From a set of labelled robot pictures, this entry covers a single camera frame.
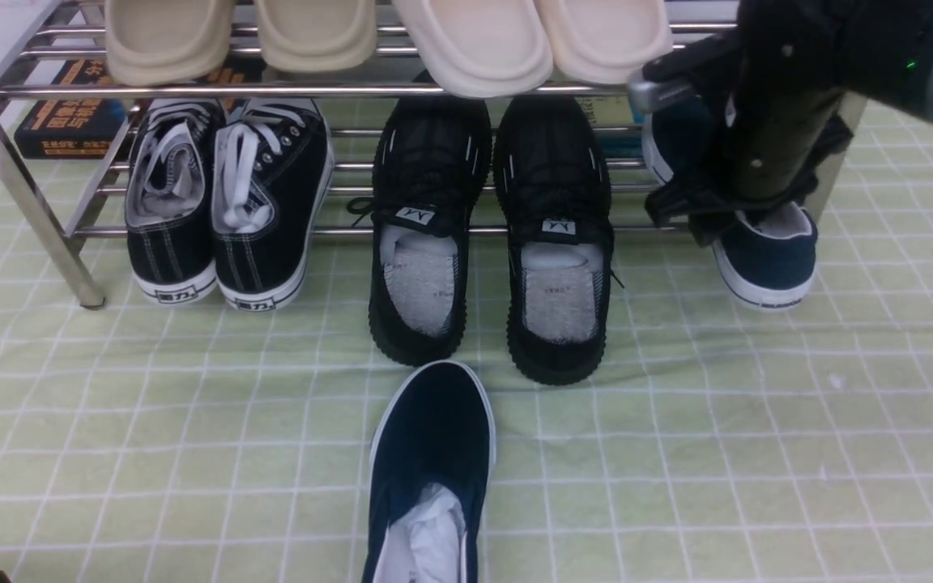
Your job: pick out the black canvas sneaker right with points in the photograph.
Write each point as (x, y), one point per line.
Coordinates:
(273, 165)

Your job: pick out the black canvas sneaker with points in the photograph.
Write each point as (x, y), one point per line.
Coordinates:
(273, 165)
(168, 200)

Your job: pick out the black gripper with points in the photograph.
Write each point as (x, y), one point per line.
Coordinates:
(769, 116)

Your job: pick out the beige slipper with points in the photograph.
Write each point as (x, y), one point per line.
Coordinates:
(151, 43)
(315, 36)

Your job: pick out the cream slipper far right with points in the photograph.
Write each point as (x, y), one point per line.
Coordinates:
(605, 42)

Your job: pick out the beige slipper far left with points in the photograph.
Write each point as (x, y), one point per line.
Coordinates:
(151, 43)

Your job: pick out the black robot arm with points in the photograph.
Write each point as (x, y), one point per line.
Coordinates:
(881, 50)

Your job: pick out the black orange book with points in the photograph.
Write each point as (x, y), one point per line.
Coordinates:
(84, 129)

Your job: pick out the cream slipper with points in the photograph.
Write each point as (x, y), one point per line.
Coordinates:
(479, 49)
(605, 42)

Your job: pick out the black knit sneaker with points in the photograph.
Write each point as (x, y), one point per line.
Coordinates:
(554, 191)
(429, 170)

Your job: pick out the black canvas sneaker left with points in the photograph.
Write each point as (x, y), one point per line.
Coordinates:
(168, 200)

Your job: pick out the teal cover book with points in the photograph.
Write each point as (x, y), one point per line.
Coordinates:
(618, 127)

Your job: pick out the navy slip-on shoe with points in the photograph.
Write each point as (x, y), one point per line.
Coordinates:
(430, 464)
(767, 261)

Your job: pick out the stainless steel shoe rack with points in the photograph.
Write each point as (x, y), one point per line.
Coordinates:
(72, 30)

